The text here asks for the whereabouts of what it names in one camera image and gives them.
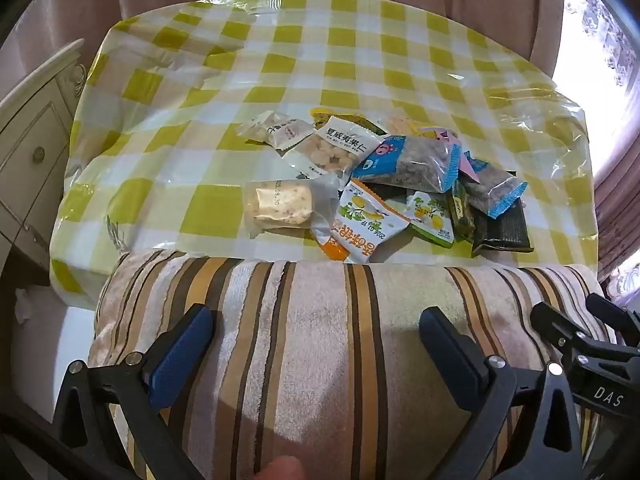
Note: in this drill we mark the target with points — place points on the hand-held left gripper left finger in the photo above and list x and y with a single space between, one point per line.
182 355

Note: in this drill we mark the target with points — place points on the clear cookie packet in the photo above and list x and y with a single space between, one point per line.
285 205

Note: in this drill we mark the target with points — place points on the person's left hand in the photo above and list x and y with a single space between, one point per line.
280 469

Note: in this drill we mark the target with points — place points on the green pea snack packet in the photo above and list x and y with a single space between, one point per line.
502 232
462 210

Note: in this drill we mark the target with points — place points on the white nut snack packet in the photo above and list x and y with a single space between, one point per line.
332 152

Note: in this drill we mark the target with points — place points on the small white candy packet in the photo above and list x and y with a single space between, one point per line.
272 130

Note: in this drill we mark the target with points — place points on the yellow white checkered tablecloth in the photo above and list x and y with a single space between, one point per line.
350 60

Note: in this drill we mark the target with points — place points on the blue clear seed packet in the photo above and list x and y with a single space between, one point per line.
487 187
410 162

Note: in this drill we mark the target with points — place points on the white cabinet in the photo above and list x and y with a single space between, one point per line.
35 150

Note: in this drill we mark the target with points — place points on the orange white lemon snack packet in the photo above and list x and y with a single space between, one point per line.
357 220

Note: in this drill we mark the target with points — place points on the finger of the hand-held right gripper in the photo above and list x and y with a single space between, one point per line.
612 317
555 325

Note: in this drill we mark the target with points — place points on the striped beige towel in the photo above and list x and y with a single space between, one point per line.
310 360

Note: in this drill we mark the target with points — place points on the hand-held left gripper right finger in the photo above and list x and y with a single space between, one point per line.
452 355

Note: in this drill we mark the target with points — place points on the pink snack packet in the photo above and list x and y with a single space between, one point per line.
440 134

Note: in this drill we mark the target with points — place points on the pink floral lace curtain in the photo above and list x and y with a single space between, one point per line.
617 200

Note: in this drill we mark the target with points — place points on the yellow snack packet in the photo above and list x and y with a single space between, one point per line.
325 112

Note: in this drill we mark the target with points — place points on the small green white snack packet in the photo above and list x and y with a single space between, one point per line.
427 212

